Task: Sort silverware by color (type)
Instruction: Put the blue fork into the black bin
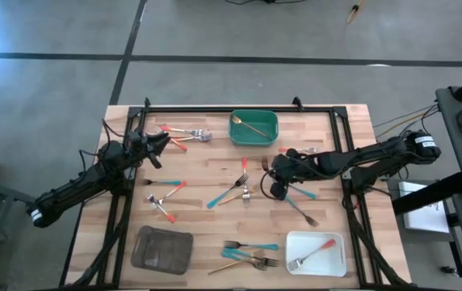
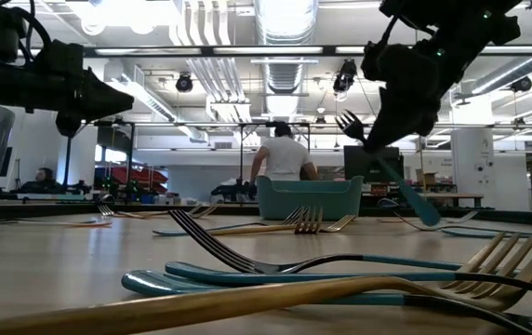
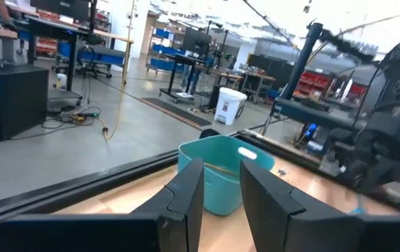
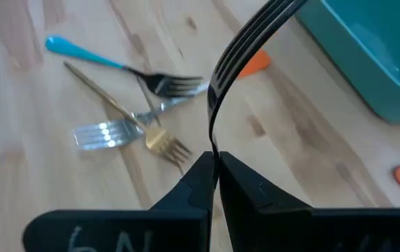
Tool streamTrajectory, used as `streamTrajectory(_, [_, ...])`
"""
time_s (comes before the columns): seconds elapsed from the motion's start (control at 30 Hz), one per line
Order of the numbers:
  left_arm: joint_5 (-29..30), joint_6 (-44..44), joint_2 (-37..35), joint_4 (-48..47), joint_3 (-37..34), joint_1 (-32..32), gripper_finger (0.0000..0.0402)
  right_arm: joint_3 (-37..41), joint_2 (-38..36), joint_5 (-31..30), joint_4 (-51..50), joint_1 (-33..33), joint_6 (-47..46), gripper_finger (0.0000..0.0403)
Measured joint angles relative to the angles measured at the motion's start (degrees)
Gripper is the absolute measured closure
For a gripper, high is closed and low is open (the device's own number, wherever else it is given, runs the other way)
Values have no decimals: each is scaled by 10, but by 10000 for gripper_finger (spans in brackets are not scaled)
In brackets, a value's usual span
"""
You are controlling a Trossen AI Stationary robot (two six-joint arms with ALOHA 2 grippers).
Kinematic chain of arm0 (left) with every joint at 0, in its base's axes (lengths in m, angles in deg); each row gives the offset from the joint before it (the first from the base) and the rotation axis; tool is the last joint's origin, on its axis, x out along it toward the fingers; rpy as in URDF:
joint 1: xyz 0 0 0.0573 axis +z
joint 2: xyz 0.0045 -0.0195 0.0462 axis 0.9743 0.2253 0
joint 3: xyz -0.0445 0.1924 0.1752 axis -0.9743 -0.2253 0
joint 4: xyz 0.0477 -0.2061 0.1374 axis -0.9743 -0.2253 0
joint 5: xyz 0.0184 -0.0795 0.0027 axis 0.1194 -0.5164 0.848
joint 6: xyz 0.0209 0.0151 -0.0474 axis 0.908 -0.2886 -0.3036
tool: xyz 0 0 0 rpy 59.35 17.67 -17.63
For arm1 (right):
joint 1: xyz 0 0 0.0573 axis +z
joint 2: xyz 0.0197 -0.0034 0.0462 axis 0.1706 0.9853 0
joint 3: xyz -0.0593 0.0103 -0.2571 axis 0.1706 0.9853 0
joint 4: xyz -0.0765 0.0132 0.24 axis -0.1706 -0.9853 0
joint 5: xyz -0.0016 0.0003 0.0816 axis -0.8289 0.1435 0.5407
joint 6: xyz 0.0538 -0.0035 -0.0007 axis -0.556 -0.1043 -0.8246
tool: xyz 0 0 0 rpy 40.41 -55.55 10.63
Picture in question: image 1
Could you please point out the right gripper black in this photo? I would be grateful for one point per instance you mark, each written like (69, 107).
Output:
(295, 165)

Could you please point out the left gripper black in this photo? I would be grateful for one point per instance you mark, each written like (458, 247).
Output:
(142, 145)

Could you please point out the gold fork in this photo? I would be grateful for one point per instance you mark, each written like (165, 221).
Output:
(231, 265)
(235, 118)
(265, 162)
(231, 198)

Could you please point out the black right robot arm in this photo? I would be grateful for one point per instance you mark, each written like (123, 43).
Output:
(376, 155)

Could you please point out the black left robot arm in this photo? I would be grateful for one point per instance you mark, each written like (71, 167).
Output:
(73, 188)

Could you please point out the teal plastic bin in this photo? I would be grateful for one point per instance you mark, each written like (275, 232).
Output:
(263, 121)

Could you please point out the grey translucent plastic bin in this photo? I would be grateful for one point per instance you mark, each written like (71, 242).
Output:
(162, 250)

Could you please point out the white plastic tray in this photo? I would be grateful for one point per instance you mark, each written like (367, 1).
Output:
(328, 262)

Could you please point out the black beam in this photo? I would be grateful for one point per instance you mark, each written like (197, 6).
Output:
(429, 194)

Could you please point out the white box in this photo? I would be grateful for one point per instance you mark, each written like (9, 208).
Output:
(425, 214)

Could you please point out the small black floor object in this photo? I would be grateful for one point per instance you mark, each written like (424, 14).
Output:
(449, 270)

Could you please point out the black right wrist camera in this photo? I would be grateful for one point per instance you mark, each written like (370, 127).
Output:
(279, 192)

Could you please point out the silver mounting bracket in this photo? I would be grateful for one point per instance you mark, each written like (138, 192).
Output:
(346, 173)

